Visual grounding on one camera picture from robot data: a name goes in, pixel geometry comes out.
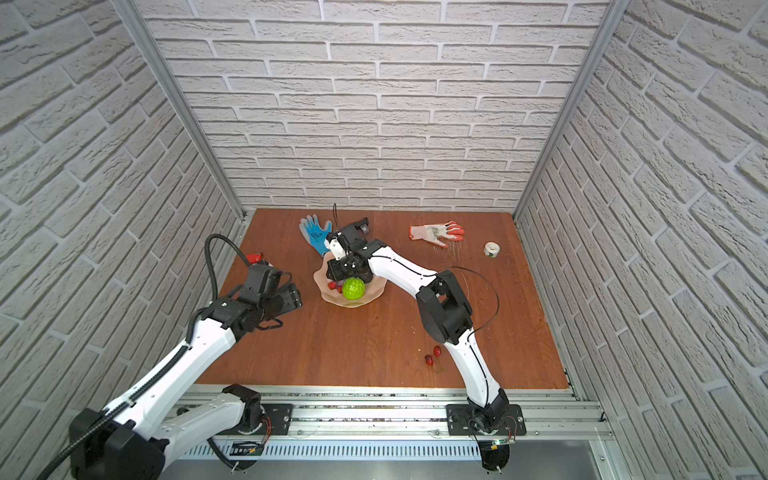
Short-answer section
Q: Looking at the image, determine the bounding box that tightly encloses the green bumpy fake fruit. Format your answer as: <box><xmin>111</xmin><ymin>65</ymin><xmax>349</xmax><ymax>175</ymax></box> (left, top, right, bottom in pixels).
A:
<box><xmin>342</xmin><ymin>277</ymin><xmax>366</xmax><ymax>301</ymax></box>

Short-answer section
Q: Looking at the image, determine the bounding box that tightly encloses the pink wavy fruit bowl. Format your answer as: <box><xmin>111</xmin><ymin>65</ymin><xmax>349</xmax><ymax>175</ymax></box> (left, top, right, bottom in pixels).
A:
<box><xmin>313</xmin><ymin>252</ymin><xmax>387</xmax><ymax>308</ymax></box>

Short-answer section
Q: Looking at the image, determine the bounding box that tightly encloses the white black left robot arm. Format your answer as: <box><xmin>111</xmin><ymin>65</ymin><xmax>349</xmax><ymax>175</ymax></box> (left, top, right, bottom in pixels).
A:
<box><xmin>38</xmin><ymin>252</ymin><xmax>302</xmax><ymax>479</ymax></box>

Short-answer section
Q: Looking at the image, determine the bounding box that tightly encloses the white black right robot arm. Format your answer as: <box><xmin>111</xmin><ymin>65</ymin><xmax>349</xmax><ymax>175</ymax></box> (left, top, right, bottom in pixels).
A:
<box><xmin>324</xmin><ymin>224</ymin><xmax>509</xmax><ymax>434</ymax></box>

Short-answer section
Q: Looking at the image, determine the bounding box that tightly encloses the red black pipe wrench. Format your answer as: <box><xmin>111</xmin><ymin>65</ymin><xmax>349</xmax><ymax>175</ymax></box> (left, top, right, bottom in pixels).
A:
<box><xmin>246</xmin><ymin>253</ymin><xmax>264</xmax><ymax>265</ymax></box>

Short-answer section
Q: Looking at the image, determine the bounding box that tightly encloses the blue work glove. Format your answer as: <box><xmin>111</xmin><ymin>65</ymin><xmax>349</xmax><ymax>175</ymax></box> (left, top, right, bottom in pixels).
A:
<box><xmin>299</xmin><ymin>214</ymin><xmax>333</xmax><ymax>257</ymax></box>

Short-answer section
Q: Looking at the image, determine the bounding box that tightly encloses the red white work glove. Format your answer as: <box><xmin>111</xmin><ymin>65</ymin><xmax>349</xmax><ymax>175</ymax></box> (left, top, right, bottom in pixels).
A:
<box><xmin>409</xmin><ymin>221</ymin><xmax>465</xmax><ymax>248</ymax></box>

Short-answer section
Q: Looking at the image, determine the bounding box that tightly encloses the white tape roll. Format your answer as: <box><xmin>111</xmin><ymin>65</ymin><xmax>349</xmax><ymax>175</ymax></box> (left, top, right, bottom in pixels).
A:
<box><xmin>484</xmin><ymin>242</ymin><xmax>501</xmax><ymax>258</ymax></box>

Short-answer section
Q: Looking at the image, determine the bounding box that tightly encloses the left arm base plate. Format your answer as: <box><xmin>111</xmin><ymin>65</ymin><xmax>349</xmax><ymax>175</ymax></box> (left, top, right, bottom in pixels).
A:
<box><xmin>235</xmin><ymin>403</ymin><xmax>293</xmax><ymax>436</ymax></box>

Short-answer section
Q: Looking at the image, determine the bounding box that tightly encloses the aluminium rail frame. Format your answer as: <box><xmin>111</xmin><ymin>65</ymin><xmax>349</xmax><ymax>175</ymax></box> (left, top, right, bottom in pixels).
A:
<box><xmin>98</xmin><ymin>383</ymin><xmax>625</xmax><ymax>480</ymax></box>

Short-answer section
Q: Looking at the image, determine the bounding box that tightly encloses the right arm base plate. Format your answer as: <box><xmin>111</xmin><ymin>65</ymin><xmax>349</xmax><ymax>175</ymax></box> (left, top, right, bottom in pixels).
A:
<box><xmin>446</xmin><ymin>404</ymin><xmax>527</xmax><ymax>437</ymax></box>

